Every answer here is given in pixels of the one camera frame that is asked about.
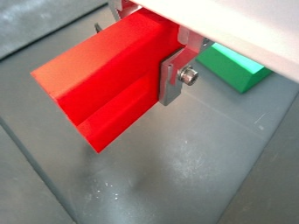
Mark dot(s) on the red double-square block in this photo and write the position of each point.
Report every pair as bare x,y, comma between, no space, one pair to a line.
104,81

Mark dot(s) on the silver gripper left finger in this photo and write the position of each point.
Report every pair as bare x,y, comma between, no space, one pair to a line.
122,8

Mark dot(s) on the green foam shape board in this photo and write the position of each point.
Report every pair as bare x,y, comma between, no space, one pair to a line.
236,69

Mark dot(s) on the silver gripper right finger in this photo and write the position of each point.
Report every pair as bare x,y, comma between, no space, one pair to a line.
176,72

